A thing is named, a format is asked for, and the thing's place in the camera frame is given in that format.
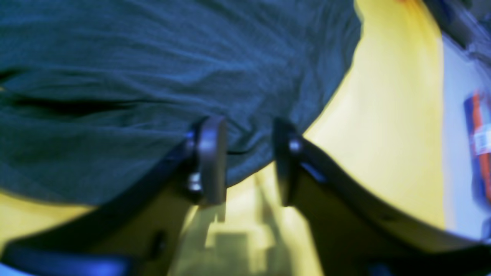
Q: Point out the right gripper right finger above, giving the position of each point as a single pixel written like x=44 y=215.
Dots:
x=356 y=233

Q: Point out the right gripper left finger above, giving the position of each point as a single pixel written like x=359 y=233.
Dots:
x=137 y=233

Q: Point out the dark green long-sleeve shirt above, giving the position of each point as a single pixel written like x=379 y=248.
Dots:
x=95 y=92

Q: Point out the yellow table cloth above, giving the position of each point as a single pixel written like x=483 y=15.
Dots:
x=382 y=126

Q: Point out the orange blue tool case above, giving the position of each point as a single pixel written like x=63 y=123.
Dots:
x=477 y=118

